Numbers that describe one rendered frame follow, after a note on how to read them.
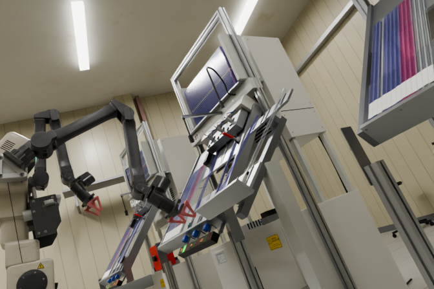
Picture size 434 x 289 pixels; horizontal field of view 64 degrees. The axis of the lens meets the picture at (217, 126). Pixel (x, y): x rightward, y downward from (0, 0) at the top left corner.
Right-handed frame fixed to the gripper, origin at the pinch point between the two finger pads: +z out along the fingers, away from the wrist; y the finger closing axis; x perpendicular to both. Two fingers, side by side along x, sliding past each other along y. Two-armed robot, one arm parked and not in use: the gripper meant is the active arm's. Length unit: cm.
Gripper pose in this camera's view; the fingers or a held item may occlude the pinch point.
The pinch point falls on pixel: (188, 218)
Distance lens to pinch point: 154.8
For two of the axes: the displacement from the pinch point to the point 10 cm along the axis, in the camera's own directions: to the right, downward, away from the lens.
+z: 8.1, 5.4, 2.0
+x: -3.0, 7.0, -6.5
